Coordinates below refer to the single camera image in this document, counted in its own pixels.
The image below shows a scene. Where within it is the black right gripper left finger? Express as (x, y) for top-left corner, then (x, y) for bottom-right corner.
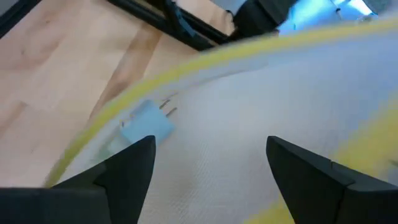
(0, 135), (157, 224)

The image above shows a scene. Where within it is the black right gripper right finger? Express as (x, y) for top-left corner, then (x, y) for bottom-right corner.
(266, 135), (398, 224)

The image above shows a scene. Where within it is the small light blue block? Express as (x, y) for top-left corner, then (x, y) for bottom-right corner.
(119, 98), (178, 147)

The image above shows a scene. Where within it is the mesh pouch with yellow trim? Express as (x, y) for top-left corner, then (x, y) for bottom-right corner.
(45, 17), (398, 224)

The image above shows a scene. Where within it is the black metal rig frame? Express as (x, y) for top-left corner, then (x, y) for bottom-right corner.
(0, 0), (233, 52)

